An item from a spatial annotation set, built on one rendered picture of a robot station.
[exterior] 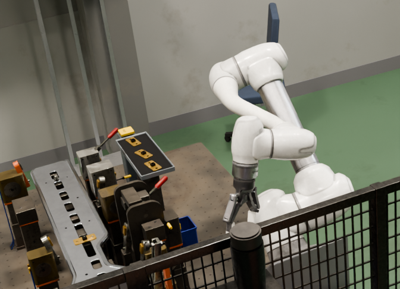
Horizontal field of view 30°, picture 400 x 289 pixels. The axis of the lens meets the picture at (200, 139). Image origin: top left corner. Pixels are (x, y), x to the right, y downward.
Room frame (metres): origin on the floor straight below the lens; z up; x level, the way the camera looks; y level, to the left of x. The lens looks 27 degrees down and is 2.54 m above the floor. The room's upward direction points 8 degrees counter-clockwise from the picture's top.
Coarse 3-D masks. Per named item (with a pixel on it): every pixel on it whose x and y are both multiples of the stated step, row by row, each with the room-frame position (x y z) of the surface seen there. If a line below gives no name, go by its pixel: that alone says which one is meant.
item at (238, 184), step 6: (234, 180) 2.21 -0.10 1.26; (240, 180) 2.19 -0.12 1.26; (246, 180) 2.19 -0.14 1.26; (252, 180) 2.20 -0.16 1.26; (234, 186) 2.20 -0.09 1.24; (240, 186) 2.19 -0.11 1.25; (246, 186) 2.18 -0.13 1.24; (252, 186) 2.19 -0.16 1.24; (240, 192) 2.18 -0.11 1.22; (246, 192) 2.21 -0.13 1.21; (240, 198) 2.18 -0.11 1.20; (246, 198) 2.21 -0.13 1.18
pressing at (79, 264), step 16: (64, 160) 3.05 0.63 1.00; (32, 176) 2.94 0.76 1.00; (48, 176) 2.92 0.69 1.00; (64, 176) 2.90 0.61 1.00; (48, 192) 2.77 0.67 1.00; (80, 192) 2.73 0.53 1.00; (48, 208) 2.64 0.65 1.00; (64, 208) 2.62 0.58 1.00; (80, 208) 2.60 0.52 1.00; (64, 224) 2.50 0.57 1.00; (80, 224) 2.49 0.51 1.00; (96, 224) 2.46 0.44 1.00; (64, 240) 2.38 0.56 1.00; (96, 240) 2.35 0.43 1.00; (64, 256) 2.28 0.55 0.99; (80, 256) 2.26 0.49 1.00; (96, 256) 2.25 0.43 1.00; (80, 272) 2.16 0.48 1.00; (96, 272) 2.15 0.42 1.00
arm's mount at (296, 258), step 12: (312, 252) 2.19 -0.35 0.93; (324, 252) 2.21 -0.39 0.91; (276, 264) 2.14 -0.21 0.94; (288, 264) 2.16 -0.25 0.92; (324, 264) 2.21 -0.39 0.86; (348, 264) 2.24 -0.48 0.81; (276, 276) 2.14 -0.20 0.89; (288, 276) 2.15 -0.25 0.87; (300, 276) 2.17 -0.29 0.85; (312, 276) 2.19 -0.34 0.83; (324, 276) 2.21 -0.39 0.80; (348, 276) 2.24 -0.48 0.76; (288, 288) 2.15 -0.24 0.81; (300, 288) 2.17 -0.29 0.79; (312, 288) 2.19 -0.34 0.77; (324, 288) 2.21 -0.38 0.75; (348, 288) 2.24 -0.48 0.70
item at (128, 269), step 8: (128, 272) 1.36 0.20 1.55; (128, 280) 1.36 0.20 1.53; (272, 280) 1.42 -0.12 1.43; (128, 288) 1.36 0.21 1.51; (136, 288) 1.37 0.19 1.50; (216, 288) 1.42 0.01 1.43; (224, 288) 1.42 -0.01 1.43; (232, 288) 1.41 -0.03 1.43; (272, 288) 1.39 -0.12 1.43; (280, 288) 1.39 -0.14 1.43
